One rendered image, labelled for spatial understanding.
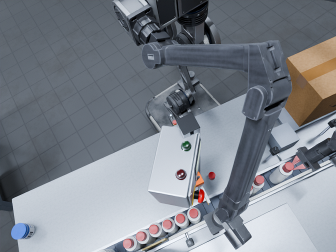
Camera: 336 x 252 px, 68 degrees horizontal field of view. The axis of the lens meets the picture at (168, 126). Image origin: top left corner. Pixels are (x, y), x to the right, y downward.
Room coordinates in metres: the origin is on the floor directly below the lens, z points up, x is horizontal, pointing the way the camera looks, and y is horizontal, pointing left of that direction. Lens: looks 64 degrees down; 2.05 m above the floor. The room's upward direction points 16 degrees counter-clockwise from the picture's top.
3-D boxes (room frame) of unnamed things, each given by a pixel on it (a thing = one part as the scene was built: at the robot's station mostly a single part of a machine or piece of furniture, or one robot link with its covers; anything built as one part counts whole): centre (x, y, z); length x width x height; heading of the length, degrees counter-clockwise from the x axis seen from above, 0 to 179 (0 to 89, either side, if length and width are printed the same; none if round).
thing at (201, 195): (0.11, -0.03, 1.33); 0.04 x 0.03 x 0.04; 154
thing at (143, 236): (0.07, 0.20, 0.98); 0.05 x 0.05 x 0.20
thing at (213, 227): (0.05, -0.09, 1.13); 0.10 x 0.07 x 0.07; 100
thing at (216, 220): (0.05, -0.09, 1.19); 0.07 x 0.06 x 0.07; 20
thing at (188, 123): (0.26, -0.05, 1.17); 0.04 x 0.04 x 0.67; 9
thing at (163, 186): (0.19, 0.01, 1.38); 0.17 x 0.10 x 0.19; 154
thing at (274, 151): (0.25, -0.43, 0.91); 0.07 x 0.03 x 0.17; 9
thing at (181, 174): (0.15, 0.00, 1.49); 0.03 x 0.03 x 0.02
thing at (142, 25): (0.63, -0.02, 1.45); 0.09 x 0.08 x 0.12; 110
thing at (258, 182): (0.15, -0.28, 0.98); 0.05 x 0.05 x 0.20
